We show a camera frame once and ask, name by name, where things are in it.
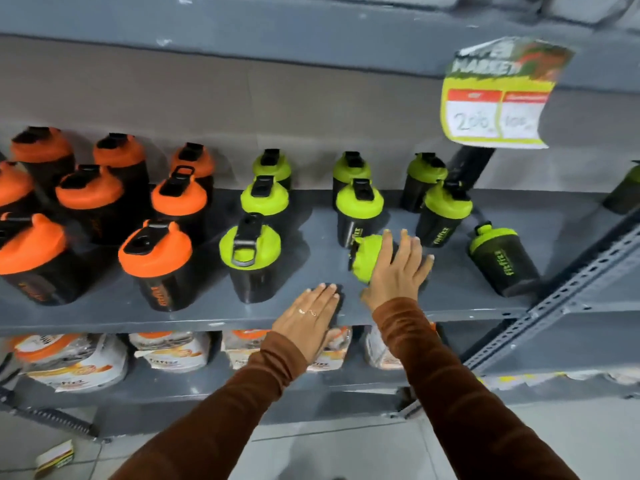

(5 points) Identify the person's right hand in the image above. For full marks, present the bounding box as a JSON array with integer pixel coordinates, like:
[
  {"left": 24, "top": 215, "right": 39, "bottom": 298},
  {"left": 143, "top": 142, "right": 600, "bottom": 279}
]
[{"left": 360, "top": 230, "right": 435, "bottom": 311}]

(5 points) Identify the person's left hand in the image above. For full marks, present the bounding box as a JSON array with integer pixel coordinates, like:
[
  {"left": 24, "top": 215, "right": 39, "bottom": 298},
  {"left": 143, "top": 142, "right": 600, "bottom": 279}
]
[{"left": 271, "top": 283, "right": 342, "bottom": 364}]

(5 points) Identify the black bottle green lid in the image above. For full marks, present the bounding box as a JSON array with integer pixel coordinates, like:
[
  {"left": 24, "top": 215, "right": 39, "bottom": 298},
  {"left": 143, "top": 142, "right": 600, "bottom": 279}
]
[{"left": 348, "top": 234, "right": 433, "bottom": 295}]

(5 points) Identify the person's left forearm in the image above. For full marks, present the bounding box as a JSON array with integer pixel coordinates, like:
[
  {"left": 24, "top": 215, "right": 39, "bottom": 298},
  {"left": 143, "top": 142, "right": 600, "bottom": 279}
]
[{"left": 111, "top": 331, "right": 309, "bottom": 480}]

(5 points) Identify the person's right forearm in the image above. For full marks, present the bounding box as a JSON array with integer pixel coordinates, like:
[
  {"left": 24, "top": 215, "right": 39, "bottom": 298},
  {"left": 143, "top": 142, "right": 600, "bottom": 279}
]
[{"left": 372, "top": 297, "right": 581, "bottom": 480}]

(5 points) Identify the grey metal shelving unit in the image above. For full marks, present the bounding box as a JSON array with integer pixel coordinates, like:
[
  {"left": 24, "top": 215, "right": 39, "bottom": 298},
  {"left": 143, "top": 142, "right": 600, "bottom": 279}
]
[{"left": 0, "top": 0, "right": 640, "bottom": 440}]

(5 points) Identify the white and orange packet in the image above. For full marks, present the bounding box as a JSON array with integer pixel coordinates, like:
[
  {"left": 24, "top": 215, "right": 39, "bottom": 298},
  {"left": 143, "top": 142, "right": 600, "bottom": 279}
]
[
  {"left": 306, "top": 326, "right": 353, "bottom": 373},
  {"left": 221, "top": 330, "right": 273, "bottom": 370},
  {"left": 364, "top": 322, "right": 441, "bottom": 370},
  {"left": 10, "top": 334, "right": 130, "bottom": 394},
  {"left": 129, "top": 332, "right": 212, "bottom": 374}
]

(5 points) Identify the plain black shaker cup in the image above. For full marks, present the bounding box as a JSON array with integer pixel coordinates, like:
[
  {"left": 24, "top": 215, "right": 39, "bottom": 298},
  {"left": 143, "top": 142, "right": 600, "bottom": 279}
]
[{"left": 446, "top": 146, "right": 496, "bottom": 190}]

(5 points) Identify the group of green-lid shakers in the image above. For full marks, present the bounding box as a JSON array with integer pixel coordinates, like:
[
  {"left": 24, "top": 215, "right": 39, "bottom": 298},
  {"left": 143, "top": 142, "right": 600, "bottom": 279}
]
[{"left": 219, "top": 149, "right": 640, "bottom": 304}]

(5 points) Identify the grey slotted metal upright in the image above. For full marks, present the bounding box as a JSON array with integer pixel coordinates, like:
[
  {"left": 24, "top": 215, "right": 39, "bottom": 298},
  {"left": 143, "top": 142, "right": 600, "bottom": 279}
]
[{"left": 400, "top": 215, "right": 640, "bottom": 420}]

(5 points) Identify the group of orange-lid shakers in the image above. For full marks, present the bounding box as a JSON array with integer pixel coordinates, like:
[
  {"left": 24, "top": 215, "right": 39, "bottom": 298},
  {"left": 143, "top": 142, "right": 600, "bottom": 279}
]
[{"left": 0, "top": 126, "right": 216, "bottom": 313}]

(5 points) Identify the yellow and white price sign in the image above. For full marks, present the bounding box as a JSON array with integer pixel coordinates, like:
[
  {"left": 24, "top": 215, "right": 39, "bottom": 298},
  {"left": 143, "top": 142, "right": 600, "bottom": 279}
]
[{"left": 440, "top": 37, "right": 576, "bottom": 149}]

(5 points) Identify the small white yellow card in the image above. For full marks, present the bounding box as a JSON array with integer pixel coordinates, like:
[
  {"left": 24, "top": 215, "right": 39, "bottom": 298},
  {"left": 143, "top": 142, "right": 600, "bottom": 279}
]
[{"left": 34, "top": 440, "right": 76, "bottom": 473}]

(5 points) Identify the black slotted rail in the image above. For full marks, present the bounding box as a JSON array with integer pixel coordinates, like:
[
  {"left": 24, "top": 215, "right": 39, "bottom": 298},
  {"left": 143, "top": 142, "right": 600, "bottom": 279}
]
[{"left": 0, "top": 387, "right": 98, "bottom": 438}]

